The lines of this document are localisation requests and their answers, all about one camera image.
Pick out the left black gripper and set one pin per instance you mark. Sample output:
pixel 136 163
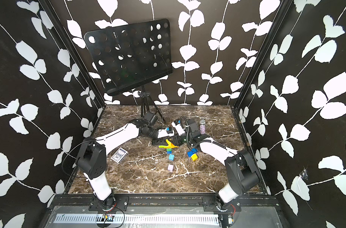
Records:
pixel 160 141

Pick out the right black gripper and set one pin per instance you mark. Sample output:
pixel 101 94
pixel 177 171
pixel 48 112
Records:
pixel 177 140

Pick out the orange long lego brick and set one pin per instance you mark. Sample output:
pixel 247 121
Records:
pixel 173 146

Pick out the lilac square lego brick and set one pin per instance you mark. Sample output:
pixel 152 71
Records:
pixel 170 168

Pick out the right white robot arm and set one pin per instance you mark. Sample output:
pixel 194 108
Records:
pixel 241 169

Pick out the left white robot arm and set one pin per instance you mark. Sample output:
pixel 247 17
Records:
pixel 92 156

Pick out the blue lego brick pair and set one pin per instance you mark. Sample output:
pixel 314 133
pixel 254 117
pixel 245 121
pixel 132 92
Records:
pixel 192 152

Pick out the yellow square lego brick right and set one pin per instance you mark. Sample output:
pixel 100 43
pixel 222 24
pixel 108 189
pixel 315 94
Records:
pixel 194 157

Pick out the cyan square lego brick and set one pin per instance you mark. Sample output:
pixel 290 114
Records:
pixel 171 157

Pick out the purple glitter microphone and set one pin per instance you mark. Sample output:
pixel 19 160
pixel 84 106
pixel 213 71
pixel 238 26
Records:
pixel 202 125

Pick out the blue playing card box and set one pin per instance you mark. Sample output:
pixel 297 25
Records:
pixel 119 155

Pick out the black perforated music stand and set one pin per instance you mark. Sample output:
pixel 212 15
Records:
pixel 131 56

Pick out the black front mounting rail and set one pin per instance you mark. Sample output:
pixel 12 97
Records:
pixel 208 201

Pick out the white slotted cable duct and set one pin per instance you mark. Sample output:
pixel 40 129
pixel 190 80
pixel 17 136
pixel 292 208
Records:
pixel 205 219

